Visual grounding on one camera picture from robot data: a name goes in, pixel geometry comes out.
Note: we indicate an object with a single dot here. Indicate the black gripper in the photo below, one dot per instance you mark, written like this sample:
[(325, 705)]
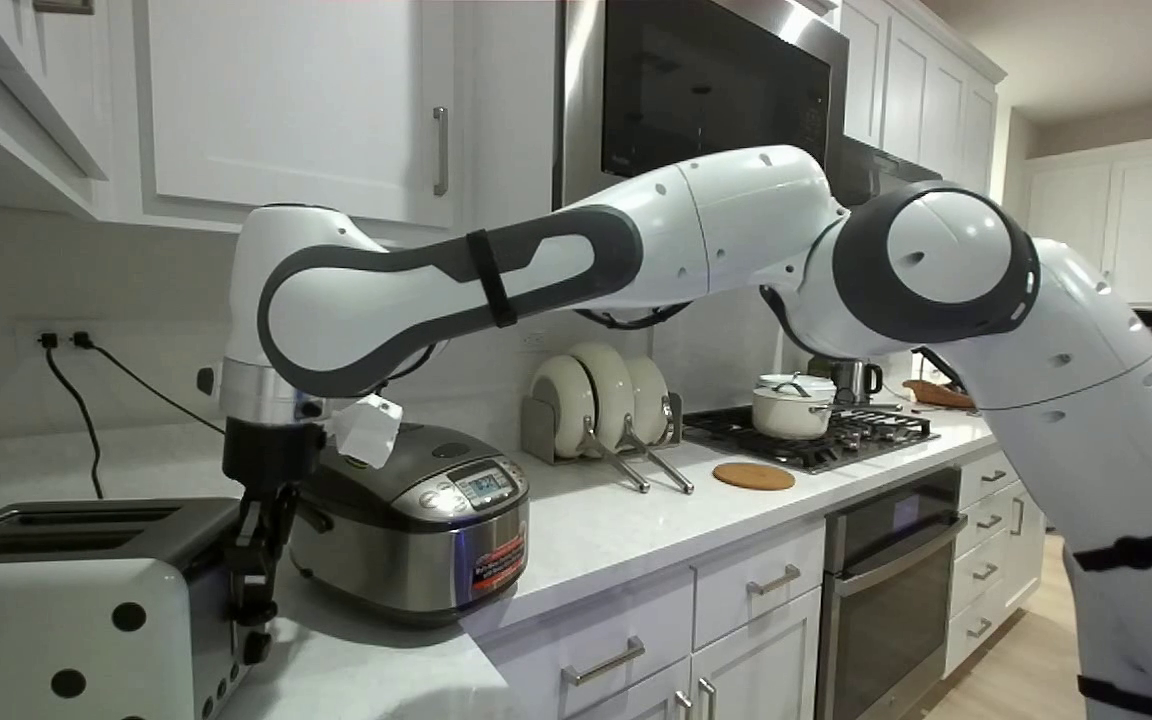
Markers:
[(268, 463)]

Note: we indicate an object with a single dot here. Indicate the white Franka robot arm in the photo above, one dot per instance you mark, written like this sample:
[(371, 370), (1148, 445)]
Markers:
[(736, 214)]

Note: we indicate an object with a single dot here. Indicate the black toaster dial knob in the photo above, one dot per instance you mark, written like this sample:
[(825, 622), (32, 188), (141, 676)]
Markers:
[(253, 651)]

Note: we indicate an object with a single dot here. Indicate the white toaster with black dots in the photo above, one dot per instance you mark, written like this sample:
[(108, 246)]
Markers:
[(19, 641)]

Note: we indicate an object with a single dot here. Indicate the stainless rice cooker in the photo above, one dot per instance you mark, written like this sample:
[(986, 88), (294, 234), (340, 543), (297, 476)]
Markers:
[(388, 563)]

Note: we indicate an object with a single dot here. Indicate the white drawer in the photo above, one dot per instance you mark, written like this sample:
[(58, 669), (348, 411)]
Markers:
[(539, 653), (721, 584)]

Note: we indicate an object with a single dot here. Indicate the cream frying pan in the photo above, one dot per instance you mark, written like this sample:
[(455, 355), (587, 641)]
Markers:
[(600, 401)]

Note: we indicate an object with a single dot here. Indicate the cream deep sauce pan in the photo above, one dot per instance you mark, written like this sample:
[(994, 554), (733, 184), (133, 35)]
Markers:
[(651, 401)]

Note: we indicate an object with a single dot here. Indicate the round cork trivet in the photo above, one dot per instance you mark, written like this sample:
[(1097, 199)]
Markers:
[(755, 476)]

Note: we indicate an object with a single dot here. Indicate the white lidded pot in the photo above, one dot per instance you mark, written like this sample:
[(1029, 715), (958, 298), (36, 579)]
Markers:
[(792, 411)]

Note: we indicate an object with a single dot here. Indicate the dark steel kettle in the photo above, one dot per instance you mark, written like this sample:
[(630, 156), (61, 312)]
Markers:
[(856, 386)]

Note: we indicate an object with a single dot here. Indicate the stainless steel oven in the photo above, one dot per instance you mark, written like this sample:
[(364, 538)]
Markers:
[(882, 627)]

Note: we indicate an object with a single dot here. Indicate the black gas cooktop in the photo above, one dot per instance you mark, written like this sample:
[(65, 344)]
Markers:
[(896, 428)]

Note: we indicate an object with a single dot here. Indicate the stainless steel microwave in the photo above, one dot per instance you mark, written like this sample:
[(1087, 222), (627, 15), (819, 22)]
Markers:
[(711, 67)]

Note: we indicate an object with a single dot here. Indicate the white base cabinet with drawers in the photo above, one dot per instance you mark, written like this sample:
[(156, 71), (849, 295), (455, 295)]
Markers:
[(981, 533)]

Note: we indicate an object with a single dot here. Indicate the white upper cabinets beside microwave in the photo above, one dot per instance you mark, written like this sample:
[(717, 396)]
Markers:
[(922, 81)]

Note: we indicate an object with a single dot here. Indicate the distant white upper cabinets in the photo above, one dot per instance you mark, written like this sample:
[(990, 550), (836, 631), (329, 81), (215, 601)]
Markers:
[(1110, 214)]

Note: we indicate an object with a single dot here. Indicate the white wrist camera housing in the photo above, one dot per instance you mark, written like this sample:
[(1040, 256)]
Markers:
[(360, 428)]

